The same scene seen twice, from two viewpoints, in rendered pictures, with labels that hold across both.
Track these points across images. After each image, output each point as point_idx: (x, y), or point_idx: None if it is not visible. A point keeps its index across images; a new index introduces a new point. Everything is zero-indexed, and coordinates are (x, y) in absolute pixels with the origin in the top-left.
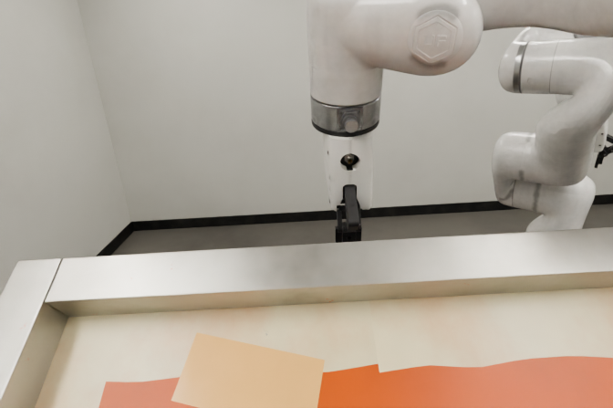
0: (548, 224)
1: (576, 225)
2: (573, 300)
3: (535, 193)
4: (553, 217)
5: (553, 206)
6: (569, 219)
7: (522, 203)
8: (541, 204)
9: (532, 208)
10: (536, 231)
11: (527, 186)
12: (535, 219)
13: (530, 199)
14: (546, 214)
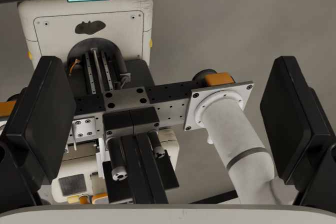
0: (250, 181)
1: (238, 196)
2: None
3: (279, 203)
4: (252, 190)
5: (259, 201)
6: (242, 199)
7: (282, 182)
8: (267, 195)
9: (272, 183)
10: (252, 165)
11: (291, 204)
12: (270, 168)
13: (278, 193)
14: (260, 188)
